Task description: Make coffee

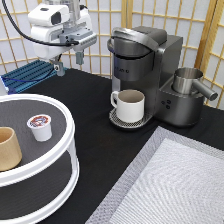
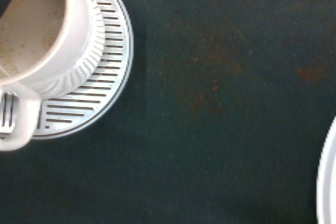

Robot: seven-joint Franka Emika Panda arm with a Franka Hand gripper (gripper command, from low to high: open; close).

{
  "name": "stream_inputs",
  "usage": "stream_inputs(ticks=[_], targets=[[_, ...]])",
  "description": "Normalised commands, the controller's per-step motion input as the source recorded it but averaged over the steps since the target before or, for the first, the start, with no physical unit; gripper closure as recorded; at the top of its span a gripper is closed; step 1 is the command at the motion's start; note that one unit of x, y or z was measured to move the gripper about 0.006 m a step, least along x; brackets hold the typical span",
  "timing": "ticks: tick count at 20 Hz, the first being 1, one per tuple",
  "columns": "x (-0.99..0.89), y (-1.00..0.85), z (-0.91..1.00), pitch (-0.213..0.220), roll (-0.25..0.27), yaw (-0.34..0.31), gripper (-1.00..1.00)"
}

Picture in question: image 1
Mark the grey woven placemat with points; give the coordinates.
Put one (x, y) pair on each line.
(172, 180)

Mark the white two-tier round shelf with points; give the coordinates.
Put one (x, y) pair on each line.
(48, 172)

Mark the blue corrugated mat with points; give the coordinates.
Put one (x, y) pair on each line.
(28, 75)

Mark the white coffee pod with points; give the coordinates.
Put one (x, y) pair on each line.
(40, 125)

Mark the beige wooden cup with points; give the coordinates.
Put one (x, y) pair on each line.
(10, 152)

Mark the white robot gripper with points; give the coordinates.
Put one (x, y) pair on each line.
(49, 20)

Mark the steel milk frother jug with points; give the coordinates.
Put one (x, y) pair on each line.
(187, 80)

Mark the white ceramic mug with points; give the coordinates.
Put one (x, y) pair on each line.
(129, 105)

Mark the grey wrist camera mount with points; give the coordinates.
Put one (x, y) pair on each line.
(82, 38)

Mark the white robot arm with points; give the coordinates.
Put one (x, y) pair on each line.
(61, 25)

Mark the grey coffee machine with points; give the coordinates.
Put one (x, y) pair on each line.
(145, 59)

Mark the wooden shoji folding screen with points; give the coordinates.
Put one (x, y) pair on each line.
(199, 22)

